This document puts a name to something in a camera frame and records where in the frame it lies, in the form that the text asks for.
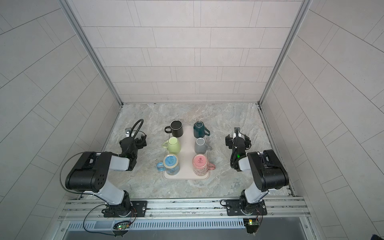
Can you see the aluminium mounting rail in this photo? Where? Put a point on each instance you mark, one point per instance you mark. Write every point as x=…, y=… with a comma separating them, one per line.
x=205, y=208

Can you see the black mug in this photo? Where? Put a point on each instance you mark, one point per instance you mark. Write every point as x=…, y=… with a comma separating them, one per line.
x=175, y=128

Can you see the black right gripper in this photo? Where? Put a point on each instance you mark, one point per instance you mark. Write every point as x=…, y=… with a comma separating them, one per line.
x=237, y=141

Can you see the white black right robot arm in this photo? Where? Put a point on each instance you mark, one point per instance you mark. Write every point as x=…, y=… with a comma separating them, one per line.
x=267, y=171

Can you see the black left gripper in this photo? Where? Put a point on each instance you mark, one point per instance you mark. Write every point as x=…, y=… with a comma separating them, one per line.
x=140, y=141

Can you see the right circuit board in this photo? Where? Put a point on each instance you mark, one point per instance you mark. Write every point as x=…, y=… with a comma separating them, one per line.
x=251, y=225

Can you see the beige drying mat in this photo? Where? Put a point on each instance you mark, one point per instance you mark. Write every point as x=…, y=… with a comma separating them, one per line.
x=185, y=157

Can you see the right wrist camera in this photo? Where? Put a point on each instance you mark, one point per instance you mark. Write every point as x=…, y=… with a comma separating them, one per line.
x=237, y=131

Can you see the blue butterfly mug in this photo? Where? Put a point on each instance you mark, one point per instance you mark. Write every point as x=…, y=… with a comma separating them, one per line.
x=170, y=165

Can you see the light green mug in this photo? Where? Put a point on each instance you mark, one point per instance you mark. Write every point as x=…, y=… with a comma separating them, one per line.
x=173, y=145

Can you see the grey mug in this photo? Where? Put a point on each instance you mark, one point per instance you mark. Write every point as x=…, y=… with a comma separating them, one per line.
x=201, y=146

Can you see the dark green mug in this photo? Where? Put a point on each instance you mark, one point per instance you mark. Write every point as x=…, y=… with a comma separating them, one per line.
x=200, y=131

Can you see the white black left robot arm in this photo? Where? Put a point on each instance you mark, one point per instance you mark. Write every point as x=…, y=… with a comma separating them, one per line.
x=90, y=176

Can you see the pink ghost mug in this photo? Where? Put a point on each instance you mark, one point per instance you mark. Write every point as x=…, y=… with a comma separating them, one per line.
x=201, y=165

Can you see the left green circuit board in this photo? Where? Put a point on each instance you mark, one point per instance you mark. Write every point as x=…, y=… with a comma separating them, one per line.
x=121, y=228

